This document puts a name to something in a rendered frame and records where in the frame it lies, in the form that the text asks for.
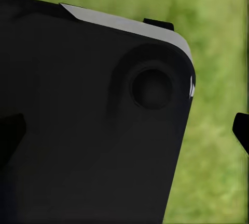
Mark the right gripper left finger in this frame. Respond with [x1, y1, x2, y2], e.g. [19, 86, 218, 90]
[0, 113, 27, 175]

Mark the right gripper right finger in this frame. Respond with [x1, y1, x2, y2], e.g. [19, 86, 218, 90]
[232, 113, 249, 155]

